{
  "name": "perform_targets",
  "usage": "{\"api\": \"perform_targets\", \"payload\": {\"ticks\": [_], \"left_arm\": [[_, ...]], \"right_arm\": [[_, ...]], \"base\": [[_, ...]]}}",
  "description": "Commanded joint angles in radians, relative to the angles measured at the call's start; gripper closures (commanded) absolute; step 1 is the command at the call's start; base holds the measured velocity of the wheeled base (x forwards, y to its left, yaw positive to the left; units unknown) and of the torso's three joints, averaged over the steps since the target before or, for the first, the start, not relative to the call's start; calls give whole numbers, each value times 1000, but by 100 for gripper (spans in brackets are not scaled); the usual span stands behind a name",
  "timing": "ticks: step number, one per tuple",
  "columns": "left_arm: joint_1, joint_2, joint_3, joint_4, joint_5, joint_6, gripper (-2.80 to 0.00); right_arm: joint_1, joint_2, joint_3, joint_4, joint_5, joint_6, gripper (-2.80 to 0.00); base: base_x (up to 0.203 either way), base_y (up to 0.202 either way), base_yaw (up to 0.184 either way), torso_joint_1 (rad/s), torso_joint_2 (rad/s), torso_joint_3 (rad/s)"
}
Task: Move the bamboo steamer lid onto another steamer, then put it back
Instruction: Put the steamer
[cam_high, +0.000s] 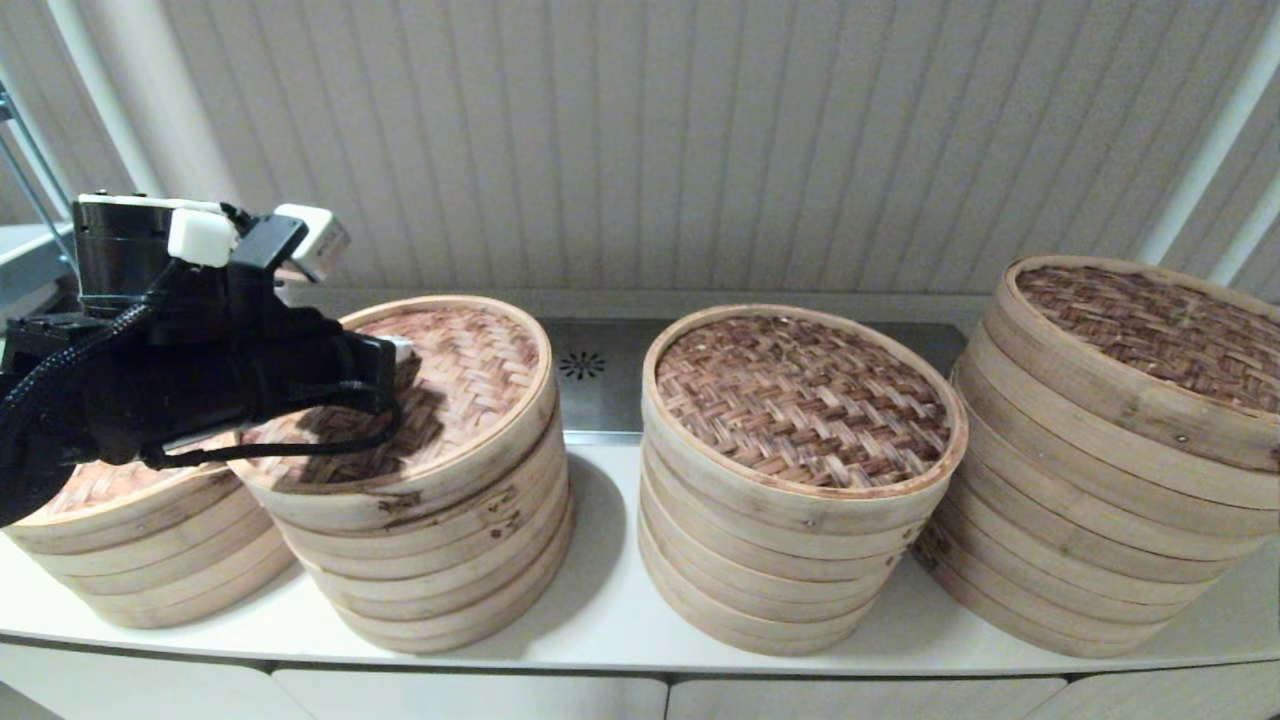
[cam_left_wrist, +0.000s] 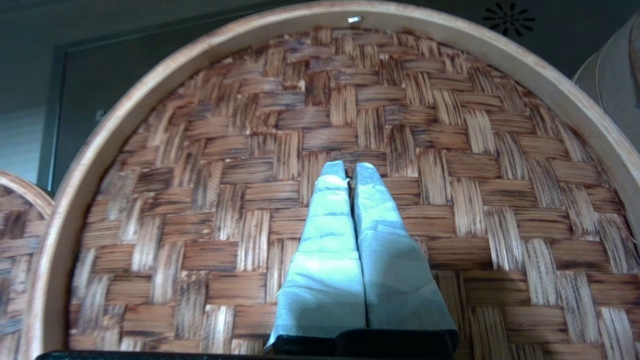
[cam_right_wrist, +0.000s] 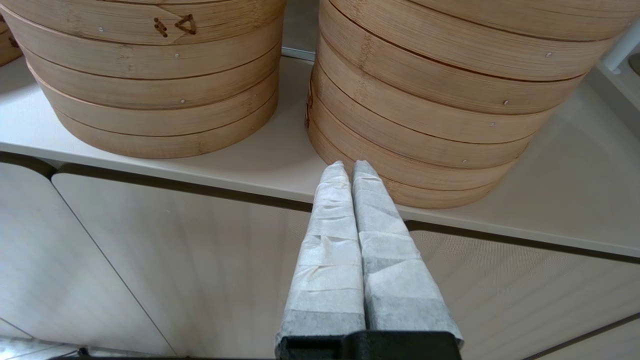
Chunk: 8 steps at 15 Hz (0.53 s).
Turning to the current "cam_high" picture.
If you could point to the white vertical pipe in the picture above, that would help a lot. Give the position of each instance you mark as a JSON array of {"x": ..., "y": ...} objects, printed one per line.
[
  {"x": 110, "y": 100},
  {"x": 1245, "y": 235},
  {"x": 1200, "y": 160}
]

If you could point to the beige cabinet door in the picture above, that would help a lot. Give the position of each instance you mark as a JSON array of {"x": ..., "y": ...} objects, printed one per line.
[
  {"x": 860, "y": 703},
  {"x": 130, "y": 690},
  {"x": 1180, "y": 695},
  {"x": 470, "y": 700}
]

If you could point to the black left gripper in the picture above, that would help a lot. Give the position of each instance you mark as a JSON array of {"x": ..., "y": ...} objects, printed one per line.
[{"x": 300, "y": 365}]

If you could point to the stainless steel drain plate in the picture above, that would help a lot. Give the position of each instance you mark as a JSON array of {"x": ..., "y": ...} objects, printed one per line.
[{"x": 610, "y": 400}]

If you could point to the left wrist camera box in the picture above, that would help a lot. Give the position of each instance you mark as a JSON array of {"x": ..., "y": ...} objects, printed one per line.
[{"x": 310, "y": 240}]

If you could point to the white side table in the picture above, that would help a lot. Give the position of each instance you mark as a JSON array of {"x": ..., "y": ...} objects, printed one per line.
[{"x": 30, "y": 265}]

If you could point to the grey metal rack frame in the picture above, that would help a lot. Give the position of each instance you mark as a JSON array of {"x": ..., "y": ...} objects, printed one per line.
[{"x": 30, "y": 180}]

